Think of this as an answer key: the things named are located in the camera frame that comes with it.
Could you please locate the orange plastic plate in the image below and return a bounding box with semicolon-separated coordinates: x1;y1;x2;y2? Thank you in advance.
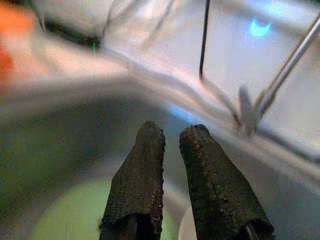
0;47;15;85

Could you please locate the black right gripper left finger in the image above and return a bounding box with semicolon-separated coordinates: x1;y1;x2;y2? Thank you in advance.
98;120;167;240

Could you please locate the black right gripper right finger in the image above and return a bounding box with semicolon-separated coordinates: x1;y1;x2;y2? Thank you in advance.
179;123;275;240

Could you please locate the orange plastic bowl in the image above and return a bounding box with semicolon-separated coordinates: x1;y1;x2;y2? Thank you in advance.
0;4;36;35

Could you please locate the green plate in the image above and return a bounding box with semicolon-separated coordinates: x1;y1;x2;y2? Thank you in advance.
29;178;183;240

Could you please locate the white plate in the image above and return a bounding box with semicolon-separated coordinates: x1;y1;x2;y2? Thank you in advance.
162;184;201;240

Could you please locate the metal faucet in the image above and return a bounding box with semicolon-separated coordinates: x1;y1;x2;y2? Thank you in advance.
233;13;320;138

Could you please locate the black power adapter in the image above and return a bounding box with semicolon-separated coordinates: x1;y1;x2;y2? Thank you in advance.
41;14;102;51

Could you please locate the black cable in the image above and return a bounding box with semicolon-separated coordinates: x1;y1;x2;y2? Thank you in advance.
198;0;211;82

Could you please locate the stainless steel sink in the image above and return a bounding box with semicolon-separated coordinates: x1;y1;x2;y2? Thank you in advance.
0;82;320;240

